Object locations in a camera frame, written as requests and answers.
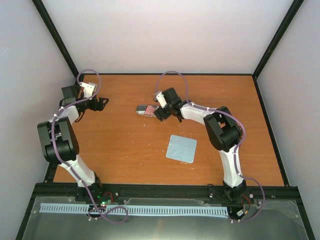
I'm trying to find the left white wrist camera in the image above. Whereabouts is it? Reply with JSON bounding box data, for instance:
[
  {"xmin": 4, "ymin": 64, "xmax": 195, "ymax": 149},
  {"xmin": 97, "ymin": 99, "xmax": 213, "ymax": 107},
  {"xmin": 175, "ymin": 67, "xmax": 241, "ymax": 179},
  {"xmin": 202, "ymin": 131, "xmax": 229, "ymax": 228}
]
[{"xmin": 79, "ymin": 82, "xmax": 98, "ymax": 98}]

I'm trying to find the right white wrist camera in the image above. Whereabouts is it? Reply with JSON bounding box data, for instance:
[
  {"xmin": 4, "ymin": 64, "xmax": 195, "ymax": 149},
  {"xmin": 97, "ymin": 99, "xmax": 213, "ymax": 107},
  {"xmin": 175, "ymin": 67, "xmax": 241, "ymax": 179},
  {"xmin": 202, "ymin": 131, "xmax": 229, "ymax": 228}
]
[{"xmin": 154, "ymin": 91, "xmax": 167, "ymax": 108}]

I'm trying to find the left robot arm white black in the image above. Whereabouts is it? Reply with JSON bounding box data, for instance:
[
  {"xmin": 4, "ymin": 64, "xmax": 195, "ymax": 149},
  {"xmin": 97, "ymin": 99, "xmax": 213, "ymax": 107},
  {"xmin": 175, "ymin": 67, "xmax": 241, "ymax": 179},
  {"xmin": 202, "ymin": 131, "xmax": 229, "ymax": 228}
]
[{"xmin": 37, "ymin": 82, "xmax": 109, "ymax": 202}]

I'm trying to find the light blue cleaning cloth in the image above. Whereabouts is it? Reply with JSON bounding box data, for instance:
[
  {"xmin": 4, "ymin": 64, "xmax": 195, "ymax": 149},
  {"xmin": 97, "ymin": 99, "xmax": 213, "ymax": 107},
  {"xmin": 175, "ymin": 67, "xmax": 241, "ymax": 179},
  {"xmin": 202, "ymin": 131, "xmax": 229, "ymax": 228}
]
[{"xmin": 165, "ymin": 135, "xmax": 197, "ymax": 164}]

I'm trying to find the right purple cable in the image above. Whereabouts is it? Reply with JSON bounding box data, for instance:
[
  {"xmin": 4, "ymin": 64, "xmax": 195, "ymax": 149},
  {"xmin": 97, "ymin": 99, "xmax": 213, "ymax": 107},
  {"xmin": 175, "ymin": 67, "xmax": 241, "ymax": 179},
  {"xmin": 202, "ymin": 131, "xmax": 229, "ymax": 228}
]
[{"xmin": 154, "ymin": 70, "xmax": 266, "ymax": 223}]

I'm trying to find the black aluminium frame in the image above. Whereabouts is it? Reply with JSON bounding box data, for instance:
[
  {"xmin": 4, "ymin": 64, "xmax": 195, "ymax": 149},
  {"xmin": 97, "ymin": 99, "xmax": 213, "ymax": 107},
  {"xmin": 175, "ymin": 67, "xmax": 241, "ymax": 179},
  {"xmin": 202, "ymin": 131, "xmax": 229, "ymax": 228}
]
[{"xmin": 16, "ymin": 0, "xmax": 315, "ymax": 240}]

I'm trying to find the black mounting rail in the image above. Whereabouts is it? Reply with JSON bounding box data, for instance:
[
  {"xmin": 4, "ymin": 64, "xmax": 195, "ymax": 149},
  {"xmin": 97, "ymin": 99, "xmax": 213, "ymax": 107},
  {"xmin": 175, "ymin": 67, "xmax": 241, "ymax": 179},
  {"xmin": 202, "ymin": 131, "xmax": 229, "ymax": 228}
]
[{"xmin": 32, "ymin": 182, "xmax": 300, "ymax": 204}]

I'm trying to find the flag print glasses case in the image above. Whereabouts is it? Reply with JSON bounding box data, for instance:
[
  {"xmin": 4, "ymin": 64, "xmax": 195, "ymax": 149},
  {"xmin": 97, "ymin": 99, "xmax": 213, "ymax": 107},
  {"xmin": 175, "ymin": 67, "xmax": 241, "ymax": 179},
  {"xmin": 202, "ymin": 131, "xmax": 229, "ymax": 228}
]
[{"xmin": 135, "ymin": 104, "xmax": 158, "ymax": 117}]

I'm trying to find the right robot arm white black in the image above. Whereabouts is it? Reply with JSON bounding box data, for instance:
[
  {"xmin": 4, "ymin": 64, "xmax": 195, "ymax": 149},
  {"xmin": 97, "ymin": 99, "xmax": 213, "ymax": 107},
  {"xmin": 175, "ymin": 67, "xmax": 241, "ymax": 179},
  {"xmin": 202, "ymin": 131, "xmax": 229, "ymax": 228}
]
[{"xmin": 154, "ymin": 87, "xmax": 247, "ymax": 202}]

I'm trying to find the light blue slotted cable duct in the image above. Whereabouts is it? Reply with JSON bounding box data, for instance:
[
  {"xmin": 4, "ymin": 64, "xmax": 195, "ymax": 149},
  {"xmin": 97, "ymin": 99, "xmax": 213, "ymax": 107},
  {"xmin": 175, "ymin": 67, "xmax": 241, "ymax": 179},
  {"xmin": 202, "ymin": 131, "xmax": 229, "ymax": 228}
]
[{"xmin": 39, "ymin": 203, "xmax": 229, "ymax": 218}]

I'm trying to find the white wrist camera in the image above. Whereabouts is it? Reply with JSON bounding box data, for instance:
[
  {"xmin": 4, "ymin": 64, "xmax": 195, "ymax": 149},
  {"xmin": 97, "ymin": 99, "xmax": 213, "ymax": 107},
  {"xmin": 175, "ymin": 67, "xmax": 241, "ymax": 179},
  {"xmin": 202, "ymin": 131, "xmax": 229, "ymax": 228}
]
[
  {"xmin": 79, "ymin": 82, "xmax": 98, "ymax": 98},
  {"xmin": 154, "ymin": 91, "xmax": 167, "ymax": 108}
]

